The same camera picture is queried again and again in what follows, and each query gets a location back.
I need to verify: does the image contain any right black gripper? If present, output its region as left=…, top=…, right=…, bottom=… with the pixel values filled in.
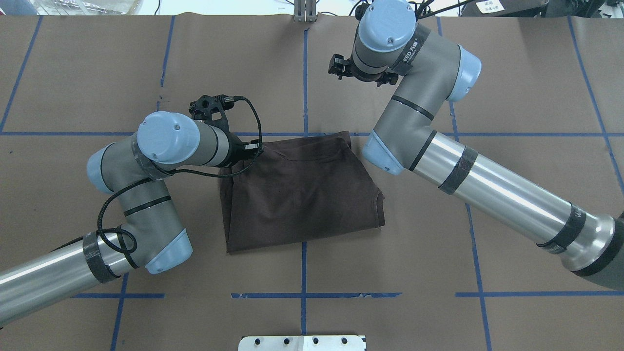
left=328, top=54, right=399, bottom=87

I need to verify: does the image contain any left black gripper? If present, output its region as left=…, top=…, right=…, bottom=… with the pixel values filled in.
left=225, top=136, right=261, bottom=167

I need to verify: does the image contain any brown t-shirt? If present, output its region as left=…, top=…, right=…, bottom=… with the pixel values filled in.
left=219, top=131, right=385, bottom=253

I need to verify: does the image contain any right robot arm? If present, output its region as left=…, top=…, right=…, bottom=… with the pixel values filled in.
left=328, top=0, right=623, bottom=291

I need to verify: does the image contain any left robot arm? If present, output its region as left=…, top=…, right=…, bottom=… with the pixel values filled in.
left=1, top=111, right=263, bottom=326

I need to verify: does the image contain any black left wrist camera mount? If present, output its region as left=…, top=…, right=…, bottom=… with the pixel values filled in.
left=189, top=94, right=244, bottom=133

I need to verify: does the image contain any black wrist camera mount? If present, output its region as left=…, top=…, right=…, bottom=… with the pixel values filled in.
left=189, top=94, right=244, bottom=133
left=351, top=0, right=370, bottom=21

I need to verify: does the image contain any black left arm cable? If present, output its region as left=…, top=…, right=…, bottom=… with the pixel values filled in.
left=97, top=96, right=265, bottom=270

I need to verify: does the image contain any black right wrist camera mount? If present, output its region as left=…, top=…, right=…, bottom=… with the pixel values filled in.
left=351, top=0, right=370, bottom=21

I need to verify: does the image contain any aluminium frame post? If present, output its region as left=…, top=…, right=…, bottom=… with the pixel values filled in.
left=289, top=0, right=318, bottom=23

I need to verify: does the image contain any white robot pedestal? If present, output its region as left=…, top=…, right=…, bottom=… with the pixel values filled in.
left=238, top=335, right=367, bottom=351

